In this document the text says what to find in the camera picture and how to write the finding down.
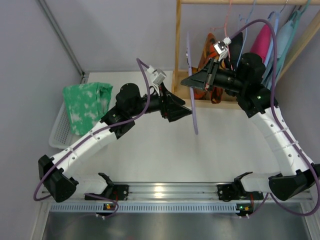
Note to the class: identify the black trousers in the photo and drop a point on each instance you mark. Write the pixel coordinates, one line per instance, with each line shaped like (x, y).
(235, 50)

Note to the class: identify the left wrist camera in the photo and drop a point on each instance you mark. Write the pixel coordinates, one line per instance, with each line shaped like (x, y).
(157, 76)

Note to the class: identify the pink plastic hanger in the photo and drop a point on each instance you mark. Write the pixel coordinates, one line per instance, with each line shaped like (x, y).
(224, 28)

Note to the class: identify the orange camouflage trousers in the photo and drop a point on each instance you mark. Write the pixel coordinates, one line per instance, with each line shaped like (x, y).
(215, 93)

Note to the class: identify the teal plastic hanger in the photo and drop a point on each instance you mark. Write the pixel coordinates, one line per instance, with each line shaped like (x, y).
(295, 16)

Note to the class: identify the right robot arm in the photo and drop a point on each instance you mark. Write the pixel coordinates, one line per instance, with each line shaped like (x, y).
(295, 175)

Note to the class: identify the grey slotted cable duct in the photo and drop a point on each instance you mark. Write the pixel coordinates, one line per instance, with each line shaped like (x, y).
(136, 207)

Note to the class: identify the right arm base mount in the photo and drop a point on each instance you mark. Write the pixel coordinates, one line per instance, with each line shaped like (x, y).
(231, 191)

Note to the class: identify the aluminium rail frame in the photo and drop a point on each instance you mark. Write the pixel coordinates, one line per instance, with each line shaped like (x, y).
(175, 191)

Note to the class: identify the light blue trousers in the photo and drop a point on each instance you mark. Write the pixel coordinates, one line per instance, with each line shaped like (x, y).
(284, 39)

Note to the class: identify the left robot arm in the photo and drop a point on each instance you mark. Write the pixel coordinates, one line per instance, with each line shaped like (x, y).
(58, 173)

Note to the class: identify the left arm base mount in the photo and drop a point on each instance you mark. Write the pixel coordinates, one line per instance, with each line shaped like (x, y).
(115, 192)

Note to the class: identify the wooden clothes rack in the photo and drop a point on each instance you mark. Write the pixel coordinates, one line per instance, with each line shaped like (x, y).
(229, 102)

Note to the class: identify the blue hanger with pink trousers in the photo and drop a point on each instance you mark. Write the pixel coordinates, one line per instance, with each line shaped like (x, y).
(276, 16)

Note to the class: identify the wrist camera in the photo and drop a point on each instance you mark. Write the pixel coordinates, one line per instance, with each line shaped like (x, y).
(221, 48)
(157, 76)

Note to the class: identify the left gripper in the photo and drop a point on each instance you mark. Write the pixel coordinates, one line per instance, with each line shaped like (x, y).
(164, 105)

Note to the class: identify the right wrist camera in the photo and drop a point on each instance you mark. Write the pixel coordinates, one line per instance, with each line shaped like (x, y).
(221, 48)

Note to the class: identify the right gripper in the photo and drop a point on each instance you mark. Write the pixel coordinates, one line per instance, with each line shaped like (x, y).
(210, 75)

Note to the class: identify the green white trousers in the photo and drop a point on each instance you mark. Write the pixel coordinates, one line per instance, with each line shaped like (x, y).
(86, 104)

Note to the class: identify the white plastic basket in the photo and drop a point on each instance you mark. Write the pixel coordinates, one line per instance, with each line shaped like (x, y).
(61, 135)

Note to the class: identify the pink trousers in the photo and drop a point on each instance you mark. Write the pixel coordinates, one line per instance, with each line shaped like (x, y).
(261, 44)

